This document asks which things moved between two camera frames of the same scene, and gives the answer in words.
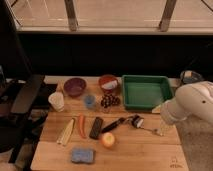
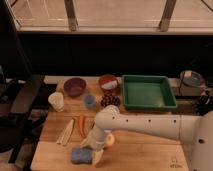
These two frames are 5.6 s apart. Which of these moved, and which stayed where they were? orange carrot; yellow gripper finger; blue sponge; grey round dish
Moved: yellow gripper finger
Stayed: grey round dish; blue sponge; orange carrot
